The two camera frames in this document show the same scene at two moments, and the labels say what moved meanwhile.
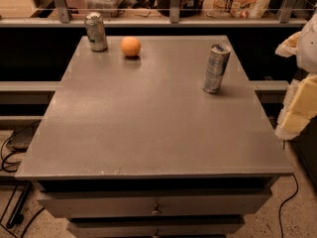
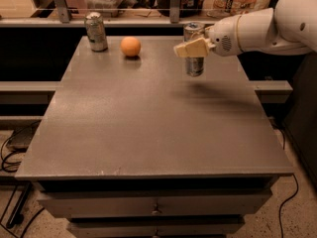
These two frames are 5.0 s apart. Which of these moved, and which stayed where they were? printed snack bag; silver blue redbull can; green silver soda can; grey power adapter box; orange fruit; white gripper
Moved: silver blue redbull can; white gripper
Stayed: printed snack bag; green silver soda can; grey power adapter box; orange fruit
